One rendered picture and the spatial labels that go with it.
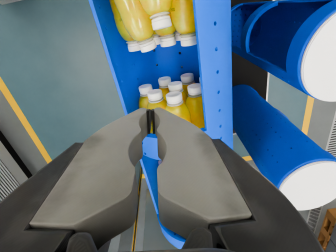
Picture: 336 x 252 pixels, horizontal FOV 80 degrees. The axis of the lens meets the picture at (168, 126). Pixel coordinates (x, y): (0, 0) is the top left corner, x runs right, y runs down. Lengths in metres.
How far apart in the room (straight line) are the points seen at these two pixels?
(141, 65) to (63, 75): 1.24
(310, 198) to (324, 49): 0.62
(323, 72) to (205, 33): 0.45
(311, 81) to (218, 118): 0.36
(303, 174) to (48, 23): 1.73
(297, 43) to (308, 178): 0.52
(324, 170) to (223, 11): 0.75
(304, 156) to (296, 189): 0.14
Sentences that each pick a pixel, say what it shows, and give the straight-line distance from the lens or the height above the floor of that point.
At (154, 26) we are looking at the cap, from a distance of 0.43.
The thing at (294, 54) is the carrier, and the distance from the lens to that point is 0.72.
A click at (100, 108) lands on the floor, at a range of 1.83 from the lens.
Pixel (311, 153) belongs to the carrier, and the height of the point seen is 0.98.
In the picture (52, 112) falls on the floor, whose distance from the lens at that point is 1.99.
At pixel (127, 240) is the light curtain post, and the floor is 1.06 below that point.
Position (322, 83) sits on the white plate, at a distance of 0.76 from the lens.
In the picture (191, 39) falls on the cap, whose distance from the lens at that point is 0.48.
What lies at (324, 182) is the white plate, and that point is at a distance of 1.04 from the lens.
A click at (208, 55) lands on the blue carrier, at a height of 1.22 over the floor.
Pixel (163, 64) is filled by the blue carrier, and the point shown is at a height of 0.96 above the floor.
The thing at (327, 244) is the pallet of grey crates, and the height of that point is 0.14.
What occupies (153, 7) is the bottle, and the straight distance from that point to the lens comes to 0.43.
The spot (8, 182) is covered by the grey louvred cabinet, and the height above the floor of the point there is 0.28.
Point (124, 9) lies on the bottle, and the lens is 0.47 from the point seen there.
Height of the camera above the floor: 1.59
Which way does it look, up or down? 60 degrees down
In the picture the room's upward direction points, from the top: 175 degrees clockwise
